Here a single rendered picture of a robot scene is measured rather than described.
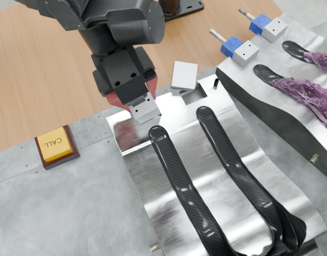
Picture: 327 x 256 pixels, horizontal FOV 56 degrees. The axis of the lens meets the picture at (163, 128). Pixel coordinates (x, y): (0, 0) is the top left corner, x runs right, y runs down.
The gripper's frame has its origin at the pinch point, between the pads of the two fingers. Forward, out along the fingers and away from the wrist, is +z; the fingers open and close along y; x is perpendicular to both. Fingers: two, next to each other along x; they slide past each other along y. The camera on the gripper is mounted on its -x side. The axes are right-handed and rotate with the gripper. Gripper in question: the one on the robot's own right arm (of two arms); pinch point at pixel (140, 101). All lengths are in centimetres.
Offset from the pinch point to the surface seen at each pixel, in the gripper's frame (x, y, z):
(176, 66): 5.7, 10.1, 1.2
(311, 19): 94, 115, 93
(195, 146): -8.4, 5.4, 9.8
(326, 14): 94, 126, 96
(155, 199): -14.8, -6.3, 9.7
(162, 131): -3.3, 0.9, 6.9
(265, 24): 14.5, 36.4, 10.2
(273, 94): -3.2, 26.7, 14.2
